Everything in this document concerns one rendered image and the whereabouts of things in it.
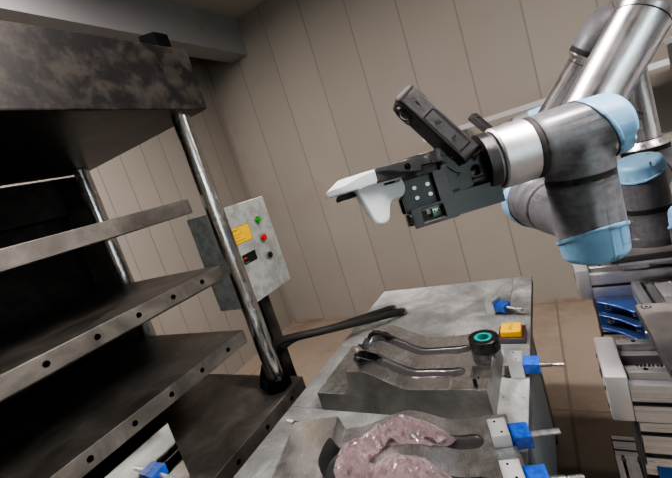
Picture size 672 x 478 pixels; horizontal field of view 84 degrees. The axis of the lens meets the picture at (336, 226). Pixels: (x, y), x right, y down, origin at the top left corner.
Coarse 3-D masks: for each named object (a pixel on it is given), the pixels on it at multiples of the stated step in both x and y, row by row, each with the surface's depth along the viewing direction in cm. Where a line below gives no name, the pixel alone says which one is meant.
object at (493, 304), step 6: (486, 300) 138; (492, 300) 137; (498, 300) 138; (504, 300) 137; (486, 306) 138; (492, 306) 136; (498, 306) 134; (504, 306) 133; (510, 306) 133; (492, 312) 137; (498, 312) 138; (504, 312) 133
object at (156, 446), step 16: (144, 432) 102; (160, 432) 101; (128, 448) 96; (144, 448) 96; (160, 448) 100; (176, 448) 104; (112, 464) 92; (128, 464) 93; (144, 464) 96; (176, 464) 103
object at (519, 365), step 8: (512, 352) 103; (520, 352) 102; (512, 360) 100; (520, 360) 99; (528, 360) 100; (536, 360) 99; (512, 368) 100; (520, 368) 99; (528, 368) 99; (536, 368) 98; (512, 376) 101; (520, 376) 100
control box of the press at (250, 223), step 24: (240, 216) 151; (264, 216) 163; (240, 240) 148; (264, 240) 159; (216, 264) 147; (264, 264) 157; (216, 288) 150; (264, 288) 155; (264, 312) 159; (288, 360) 166
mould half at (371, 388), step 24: (408, 336) 119; (456, 336) 114; (408, 360) 108; (432, 360) 106; (456, 360) 102; (480, 360) 98; (336, 384) 114; (360, 384) 104; (384, 384) 100; (408, 384) 99; (432, 384) 96; (456, 384) 92; (480, 384) 89; (336, 408) 111; (360, 408) 106; (384, 408) 102; (408, 408) 99; (432, 408) 95; (456, 408) 92; (480, 408) 89
